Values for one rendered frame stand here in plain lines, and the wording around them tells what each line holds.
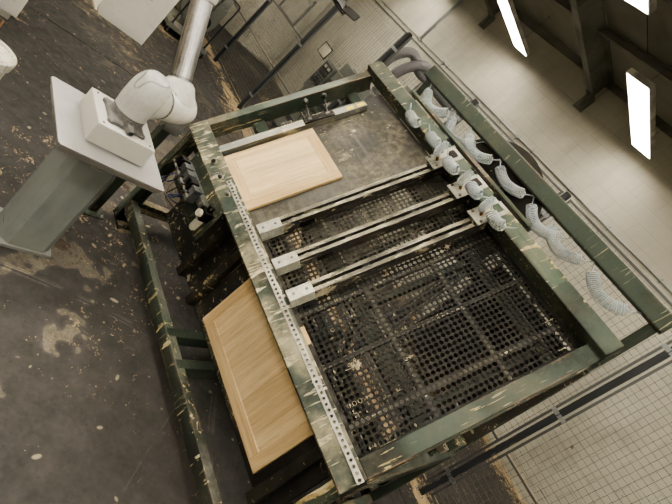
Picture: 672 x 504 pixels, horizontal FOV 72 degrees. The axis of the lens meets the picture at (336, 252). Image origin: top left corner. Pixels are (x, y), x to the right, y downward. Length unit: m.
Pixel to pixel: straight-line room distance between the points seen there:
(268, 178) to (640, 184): 5.56
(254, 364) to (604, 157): 6.03
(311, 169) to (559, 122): 5.65
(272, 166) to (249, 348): 1.03
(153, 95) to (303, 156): 0.92
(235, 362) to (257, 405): 0.27
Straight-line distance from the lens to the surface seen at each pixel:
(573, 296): 2.32
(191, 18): 2.48
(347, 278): 2.16
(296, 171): 2.66
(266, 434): 2.41
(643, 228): 7.03
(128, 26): 6.30
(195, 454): 2.42
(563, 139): 7.68
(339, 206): 2.42
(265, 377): 2.41
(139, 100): 2.27
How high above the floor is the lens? 1.83
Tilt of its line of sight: 17 degrees down
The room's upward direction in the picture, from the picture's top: 51 degrees clockwise
